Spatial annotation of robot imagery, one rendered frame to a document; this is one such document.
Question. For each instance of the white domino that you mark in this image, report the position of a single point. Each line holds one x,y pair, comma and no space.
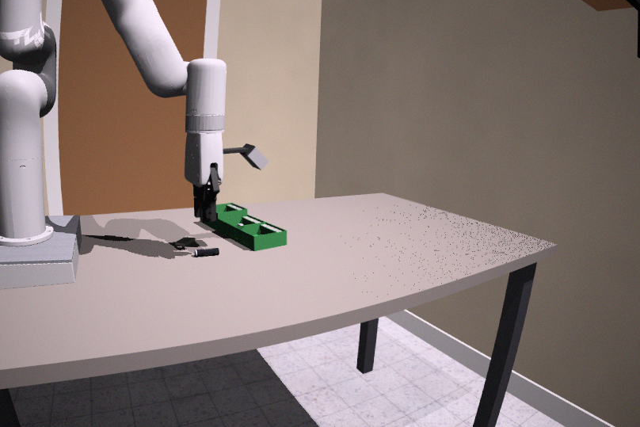
185,241

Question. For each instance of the dark green bin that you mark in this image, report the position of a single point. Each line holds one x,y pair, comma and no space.
254,236

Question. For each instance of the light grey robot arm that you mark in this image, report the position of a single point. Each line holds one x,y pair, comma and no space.
25,97

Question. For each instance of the black aa battery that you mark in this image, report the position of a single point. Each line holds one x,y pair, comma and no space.
206,252

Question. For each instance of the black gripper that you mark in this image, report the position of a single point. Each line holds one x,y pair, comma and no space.
203,162

